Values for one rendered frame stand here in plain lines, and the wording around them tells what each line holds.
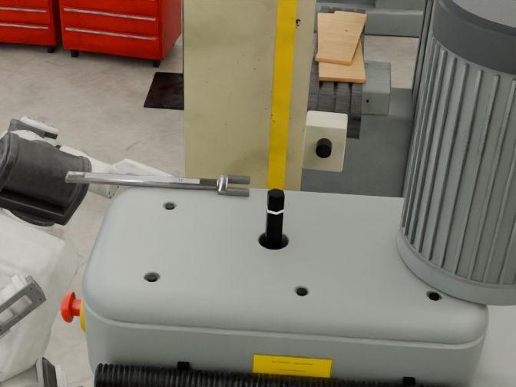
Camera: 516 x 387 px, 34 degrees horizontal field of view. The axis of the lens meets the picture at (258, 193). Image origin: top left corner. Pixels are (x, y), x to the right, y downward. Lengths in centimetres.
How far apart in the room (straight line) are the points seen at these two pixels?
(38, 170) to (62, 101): 412
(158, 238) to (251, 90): 185
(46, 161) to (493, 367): 77
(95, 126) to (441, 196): 439
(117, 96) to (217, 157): 265
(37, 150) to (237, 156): 161
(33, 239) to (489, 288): 78
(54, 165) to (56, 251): 14
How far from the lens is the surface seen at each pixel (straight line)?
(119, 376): 97
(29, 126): 167
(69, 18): 597
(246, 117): 288
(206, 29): 276
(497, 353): 112
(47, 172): 142
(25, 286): 131
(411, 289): 97
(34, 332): 147
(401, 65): 620
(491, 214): 91
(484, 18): 83
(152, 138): 506
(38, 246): 143
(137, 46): 586
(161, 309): 94
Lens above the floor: 249
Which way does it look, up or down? 33 degrees down
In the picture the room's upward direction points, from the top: 3 degrees clockwise
